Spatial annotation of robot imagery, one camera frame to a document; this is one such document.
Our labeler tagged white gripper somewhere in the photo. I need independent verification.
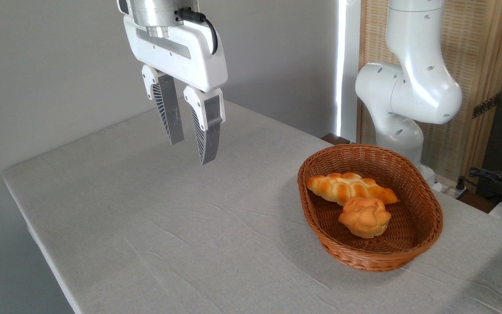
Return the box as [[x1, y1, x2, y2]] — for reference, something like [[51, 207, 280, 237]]
[[123, 12, 229, 165]]

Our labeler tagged round knotted bread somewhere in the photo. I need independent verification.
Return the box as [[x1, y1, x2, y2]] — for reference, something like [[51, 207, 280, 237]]
[[338, 196, 392, 239]]

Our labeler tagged long braided bread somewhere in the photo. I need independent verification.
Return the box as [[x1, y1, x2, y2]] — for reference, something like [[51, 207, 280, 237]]
[[305, 172, 399, 206]]

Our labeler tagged grey tablecloth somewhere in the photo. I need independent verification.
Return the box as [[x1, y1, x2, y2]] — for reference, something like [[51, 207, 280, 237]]
[[2, 99, 502, 314]]

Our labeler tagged dark wooden furniture corner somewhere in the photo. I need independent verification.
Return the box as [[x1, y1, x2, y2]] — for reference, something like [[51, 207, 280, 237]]
[[320, 133, 351, 145]]

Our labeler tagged brown wicker basket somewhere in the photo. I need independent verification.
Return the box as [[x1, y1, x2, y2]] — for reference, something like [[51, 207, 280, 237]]
[[297, 143, 444, 273]]

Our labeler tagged white power strip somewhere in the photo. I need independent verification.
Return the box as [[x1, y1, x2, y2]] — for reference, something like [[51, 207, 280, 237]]
[[434, 174, 469, 200]]

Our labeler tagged metal screen hinge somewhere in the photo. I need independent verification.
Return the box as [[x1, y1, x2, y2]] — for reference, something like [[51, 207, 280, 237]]
[[472, 93, 500, 119]]

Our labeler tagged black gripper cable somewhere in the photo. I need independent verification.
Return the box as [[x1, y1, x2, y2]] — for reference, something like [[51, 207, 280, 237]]
[[176, 7, 219, 55]]

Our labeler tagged white vertical door frame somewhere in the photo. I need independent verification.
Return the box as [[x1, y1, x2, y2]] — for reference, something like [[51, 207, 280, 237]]
[[335, 0, 362, 143]]

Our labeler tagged black cable bundle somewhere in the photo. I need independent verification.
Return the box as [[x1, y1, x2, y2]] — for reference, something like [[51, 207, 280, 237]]
[[457, 167, 502, 206]]

